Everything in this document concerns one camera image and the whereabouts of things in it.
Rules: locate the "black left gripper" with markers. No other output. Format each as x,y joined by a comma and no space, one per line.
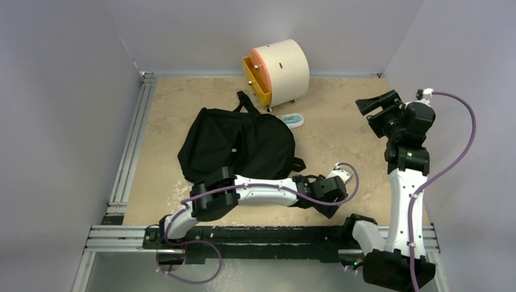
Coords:
327,210

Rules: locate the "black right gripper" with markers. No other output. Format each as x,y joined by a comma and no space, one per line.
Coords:
386,101

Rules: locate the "black student backpack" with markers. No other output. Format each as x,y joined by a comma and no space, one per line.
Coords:
252,144

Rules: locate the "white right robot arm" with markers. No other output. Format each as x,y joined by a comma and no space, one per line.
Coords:
399,261

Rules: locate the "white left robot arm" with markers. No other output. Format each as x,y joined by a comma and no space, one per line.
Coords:
222,191

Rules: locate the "blue scissors blister pack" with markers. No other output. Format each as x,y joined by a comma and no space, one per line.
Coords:
294,120

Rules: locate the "cream cylindrical drawer box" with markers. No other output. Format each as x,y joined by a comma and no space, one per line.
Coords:
285,68

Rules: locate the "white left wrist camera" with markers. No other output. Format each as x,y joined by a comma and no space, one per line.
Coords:
343,170

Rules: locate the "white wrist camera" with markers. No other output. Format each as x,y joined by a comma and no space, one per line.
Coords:
343,170
424,96

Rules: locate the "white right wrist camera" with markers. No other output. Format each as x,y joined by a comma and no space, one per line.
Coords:
424,96

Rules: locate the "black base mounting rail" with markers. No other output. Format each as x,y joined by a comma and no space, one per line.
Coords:
327,244

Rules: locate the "aluminium table frame rail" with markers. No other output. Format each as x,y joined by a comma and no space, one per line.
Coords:
111,235

